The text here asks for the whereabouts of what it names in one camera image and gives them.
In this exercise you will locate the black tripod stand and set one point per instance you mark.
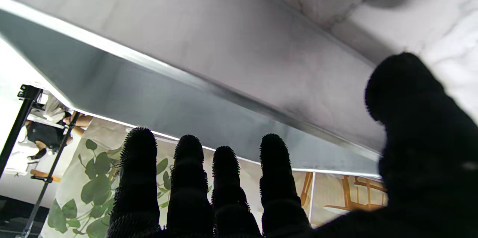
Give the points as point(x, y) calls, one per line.
point(18, 126)

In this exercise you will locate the person in white shirt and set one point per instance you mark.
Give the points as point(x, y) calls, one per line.
point(46, 135)

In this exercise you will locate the silver rectangular baking tray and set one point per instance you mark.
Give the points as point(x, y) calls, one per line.
point(186, 62)

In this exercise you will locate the printed room backdrop curtain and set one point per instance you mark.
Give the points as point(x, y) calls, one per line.
point(93, 193)

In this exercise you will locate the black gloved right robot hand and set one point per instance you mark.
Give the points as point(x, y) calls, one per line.
point(429, 155)

